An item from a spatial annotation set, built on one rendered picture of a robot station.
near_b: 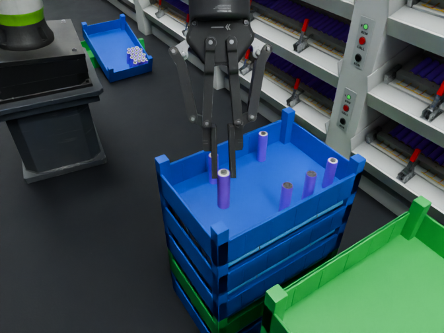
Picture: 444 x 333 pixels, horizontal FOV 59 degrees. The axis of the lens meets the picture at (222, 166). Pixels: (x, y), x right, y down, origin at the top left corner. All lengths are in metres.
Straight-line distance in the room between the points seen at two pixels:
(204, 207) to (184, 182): 0.07
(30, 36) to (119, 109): 0.53
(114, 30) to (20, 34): 0.90
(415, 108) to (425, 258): 0.44
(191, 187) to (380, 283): 0.35
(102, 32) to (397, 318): 1.73
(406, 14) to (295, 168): 0.43
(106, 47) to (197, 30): 1.44
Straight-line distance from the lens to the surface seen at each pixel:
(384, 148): 1.15
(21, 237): 1.18
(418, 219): 0.66
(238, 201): 0.69
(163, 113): 1.53
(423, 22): 0.97
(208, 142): 0.52
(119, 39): 1.97
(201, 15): 0.48
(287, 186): 0.63
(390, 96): 1.05
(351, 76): 1.08
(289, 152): 0.81
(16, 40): 1.18
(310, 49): 1.22
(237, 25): 0.50
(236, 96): 0.50
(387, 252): 0.67
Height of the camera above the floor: 0.82
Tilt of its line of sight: 40 degrees down
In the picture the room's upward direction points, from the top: straight up
